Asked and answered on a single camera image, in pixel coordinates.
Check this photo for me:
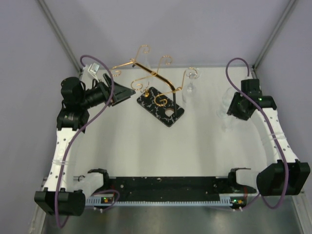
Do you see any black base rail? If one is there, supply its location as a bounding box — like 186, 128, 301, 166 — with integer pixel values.
97, 176, 246, 202

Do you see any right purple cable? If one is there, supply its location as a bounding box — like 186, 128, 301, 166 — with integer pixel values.
225, 58, 291, 210

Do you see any gold wire glass rack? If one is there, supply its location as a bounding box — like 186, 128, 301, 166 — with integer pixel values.
111, 44, 199, 107

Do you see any clear glass on right hook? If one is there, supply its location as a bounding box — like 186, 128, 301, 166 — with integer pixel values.
182, 67, 201, 103

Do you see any fluted clear champagne glass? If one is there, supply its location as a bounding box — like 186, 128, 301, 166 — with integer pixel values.
219, 88, 235, 132

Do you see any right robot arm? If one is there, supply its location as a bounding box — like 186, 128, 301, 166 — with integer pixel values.
227, 79, 311, 196

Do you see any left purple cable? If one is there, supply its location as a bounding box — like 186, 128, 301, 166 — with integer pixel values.
55, 55, 120, 229

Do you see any purple cable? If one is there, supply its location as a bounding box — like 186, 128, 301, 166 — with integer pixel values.
55, 55, 120, 229
225, 58, 291, 210

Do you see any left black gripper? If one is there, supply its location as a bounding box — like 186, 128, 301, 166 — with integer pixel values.
79, 74, 135, 109

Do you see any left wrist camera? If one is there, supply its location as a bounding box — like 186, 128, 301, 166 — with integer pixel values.
83, 62, 100, 80

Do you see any black marble rack base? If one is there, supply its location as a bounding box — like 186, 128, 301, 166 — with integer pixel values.
136, 87, 185, 127

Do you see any round clear wine glass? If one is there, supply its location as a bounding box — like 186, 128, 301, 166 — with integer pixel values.
216, 103, 229, 118

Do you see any grey slotted cable duct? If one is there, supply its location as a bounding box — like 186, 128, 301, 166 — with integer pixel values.
85, 196, 247, 207

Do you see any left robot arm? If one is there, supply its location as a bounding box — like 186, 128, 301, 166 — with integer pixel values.
34, 74, 135, 216

